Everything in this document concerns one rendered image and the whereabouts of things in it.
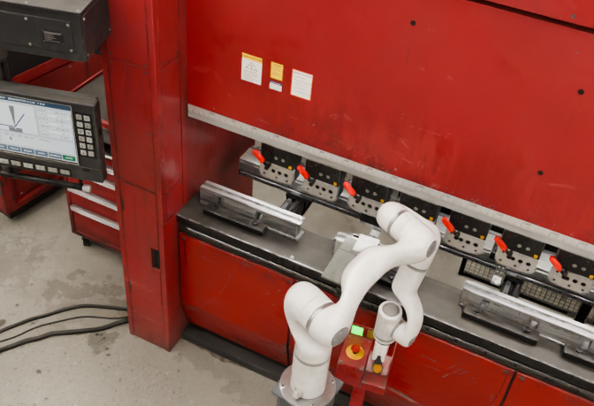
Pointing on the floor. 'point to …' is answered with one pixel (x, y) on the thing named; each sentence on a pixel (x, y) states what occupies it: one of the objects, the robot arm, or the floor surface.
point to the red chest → (92, 216)
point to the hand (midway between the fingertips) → (378, 359)
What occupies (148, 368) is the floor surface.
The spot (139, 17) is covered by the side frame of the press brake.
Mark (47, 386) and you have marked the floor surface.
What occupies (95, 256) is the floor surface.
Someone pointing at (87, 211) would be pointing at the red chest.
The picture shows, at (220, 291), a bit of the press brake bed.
